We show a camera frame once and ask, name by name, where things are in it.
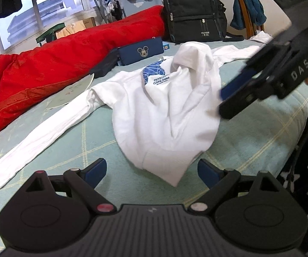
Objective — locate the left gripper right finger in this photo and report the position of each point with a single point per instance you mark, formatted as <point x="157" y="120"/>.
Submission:
<point x="219" y="182"/>

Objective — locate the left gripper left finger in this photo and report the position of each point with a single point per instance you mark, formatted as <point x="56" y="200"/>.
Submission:
<point x="82" y="184"/>

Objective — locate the black backpack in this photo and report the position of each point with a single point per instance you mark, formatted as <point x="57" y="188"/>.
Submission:
<point x="198" y="20"/>

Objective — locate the teal garment on chair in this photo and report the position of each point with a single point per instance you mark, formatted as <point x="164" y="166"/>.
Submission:
<point x="256" y="14"/>

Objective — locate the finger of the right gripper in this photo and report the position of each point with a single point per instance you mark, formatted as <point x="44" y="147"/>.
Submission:
<point x="235" y="101"/>
<point x="239" y="81"/>

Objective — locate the white sweatshirt blue print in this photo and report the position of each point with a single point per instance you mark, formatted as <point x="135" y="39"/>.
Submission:
<point x="163" y="115"/>

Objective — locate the cardboard box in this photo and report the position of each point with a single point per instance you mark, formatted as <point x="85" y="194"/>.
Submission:
<point x="76" y="27"/>

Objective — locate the dark folded cloth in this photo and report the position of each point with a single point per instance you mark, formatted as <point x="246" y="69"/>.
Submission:
<point x="105" y="65"/>

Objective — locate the pale green paper sheet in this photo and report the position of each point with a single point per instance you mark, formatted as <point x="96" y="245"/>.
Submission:
<point x="70" y="92"/>

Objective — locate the wooden chair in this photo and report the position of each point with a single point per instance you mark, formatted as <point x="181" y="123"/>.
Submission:
<point x="250" y="27"/>

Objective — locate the light blue box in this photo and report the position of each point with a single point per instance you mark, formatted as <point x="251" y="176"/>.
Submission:
<point x="166" y="46"/>

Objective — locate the red quilt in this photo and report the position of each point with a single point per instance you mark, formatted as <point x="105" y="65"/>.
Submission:
<point x="31" y="76"/>

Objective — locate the navy mickey mouse pouch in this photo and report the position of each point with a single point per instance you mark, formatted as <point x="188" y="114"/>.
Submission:
<point x="138" y="51"/>

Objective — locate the green stool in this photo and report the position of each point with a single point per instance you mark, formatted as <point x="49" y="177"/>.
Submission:
<point x="50" y="34"/>

